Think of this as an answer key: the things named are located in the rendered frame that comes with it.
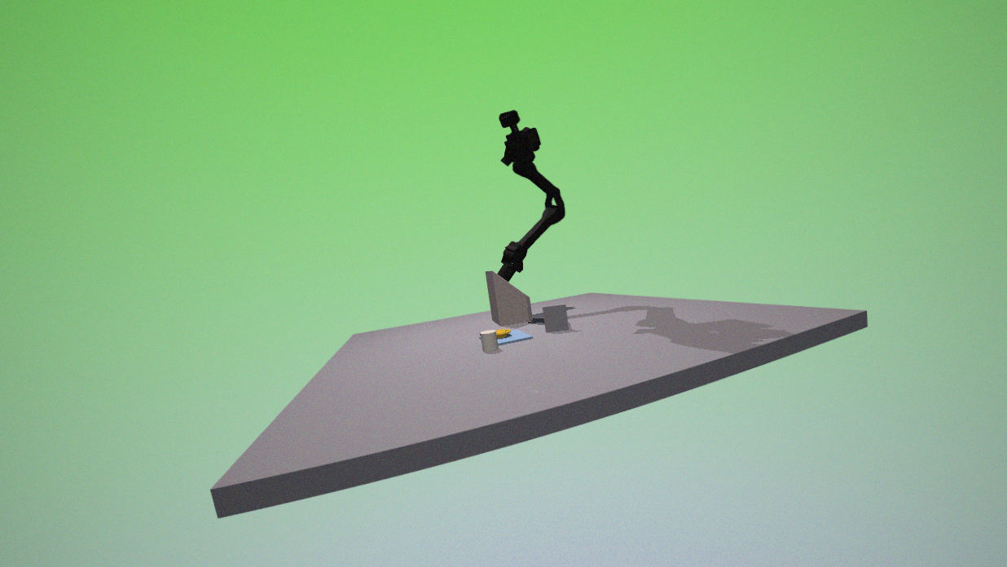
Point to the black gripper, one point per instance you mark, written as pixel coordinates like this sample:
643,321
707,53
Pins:
517,143

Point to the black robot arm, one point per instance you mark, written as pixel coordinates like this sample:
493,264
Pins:
515,252

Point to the cream cylinder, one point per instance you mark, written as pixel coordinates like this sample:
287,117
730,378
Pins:
489,341

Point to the light blue flat mat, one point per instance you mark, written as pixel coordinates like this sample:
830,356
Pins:
514,336

